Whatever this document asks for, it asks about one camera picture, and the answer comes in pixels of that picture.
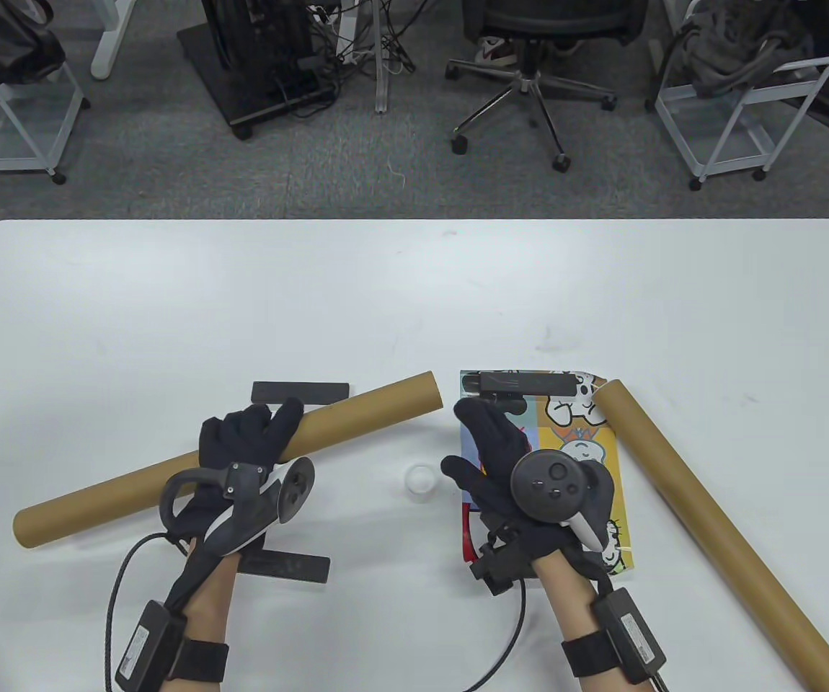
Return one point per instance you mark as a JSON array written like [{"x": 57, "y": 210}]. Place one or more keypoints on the person's right hand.
[{"x": 490, "y": 440}]

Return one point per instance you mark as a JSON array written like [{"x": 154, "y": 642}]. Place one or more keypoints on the person's left hand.
[{"x": 241, "y": 432}]

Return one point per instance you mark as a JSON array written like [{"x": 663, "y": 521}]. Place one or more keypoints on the black bar weight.
[
  {"x": 277, "y": 391},
  {"x": 522, "y": 382},
  {"x": 299, "y": 567}
]

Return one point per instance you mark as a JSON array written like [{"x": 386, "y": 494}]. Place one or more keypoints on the colourful cartoon panel poster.
[{"x": 587, "y": 432}]

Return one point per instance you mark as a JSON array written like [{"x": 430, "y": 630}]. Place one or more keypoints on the brown cardboard mailing tube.
[
  {"x": 371, "y": 411},
  {"x": 710, "y": 519}
]

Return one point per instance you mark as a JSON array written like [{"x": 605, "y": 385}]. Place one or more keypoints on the person's left forearm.
[{"x": 209, "y": 605}]

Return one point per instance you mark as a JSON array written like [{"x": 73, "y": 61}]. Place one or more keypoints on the person's right forearm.
[{"x": 566, "y": 598}]

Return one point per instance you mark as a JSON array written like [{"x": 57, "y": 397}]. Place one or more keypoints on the grey and white hand controller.
[
  {"x": 548, "y": 486},
  {"x": 241, "y": 512}
]

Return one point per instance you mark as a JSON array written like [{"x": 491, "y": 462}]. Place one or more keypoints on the black wrist sensor box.
[
  {"x": 631, "y": 638},
  {"x": 148, "y": 649}
]

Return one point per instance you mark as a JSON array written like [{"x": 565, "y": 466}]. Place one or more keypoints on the black wheeled computer stand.
[{"x": 256, "y": 72}]

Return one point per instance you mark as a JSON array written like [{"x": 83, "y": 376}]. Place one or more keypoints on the black office chair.
[{"x": 530, "y": 79}]

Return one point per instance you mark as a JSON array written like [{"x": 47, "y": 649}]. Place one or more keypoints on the white wheeled cart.
[
  {"x": 732, "y": 144},
  {"x": 25, "y": 137}
]

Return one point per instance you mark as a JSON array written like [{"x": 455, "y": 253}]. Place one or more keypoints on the white desk leg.
[{"x": 108, "y": 50}]

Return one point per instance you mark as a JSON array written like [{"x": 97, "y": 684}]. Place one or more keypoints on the white power strip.
[{"x": 347, "y": 36}]

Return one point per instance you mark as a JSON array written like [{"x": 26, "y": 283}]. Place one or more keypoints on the grey bag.
[{"x": 732, "y": 58}]

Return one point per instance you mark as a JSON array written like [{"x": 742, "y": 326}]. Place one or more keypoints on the black bag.
[{"x": 3, "y": 43}]

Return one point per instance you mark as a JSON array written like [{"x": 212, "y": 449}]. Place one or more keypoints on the white upright post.
[{"x": 383, "y": 86}]

